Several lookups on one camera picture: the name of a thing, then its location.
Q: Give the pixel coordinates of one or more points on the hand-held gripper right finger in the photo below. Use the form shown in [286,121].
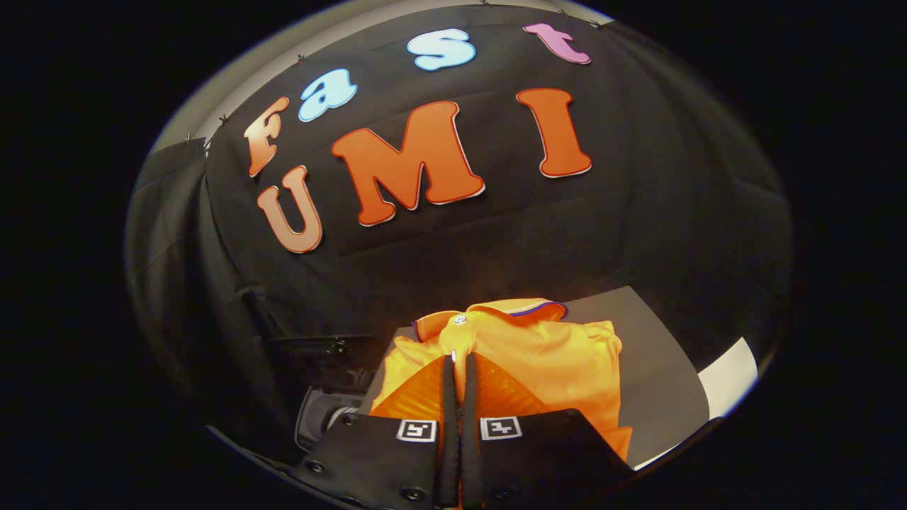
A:
[469,439]

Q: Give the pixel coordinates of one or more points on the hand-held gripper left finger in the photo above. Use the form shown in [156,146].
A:
[448,439]

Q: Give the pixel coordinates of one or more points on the yellow polo shirt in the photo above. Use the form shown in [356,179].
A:
[538,354]

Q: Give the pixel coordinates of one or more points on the row of black cloth clips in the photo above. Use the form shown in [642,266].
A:
[224,119]

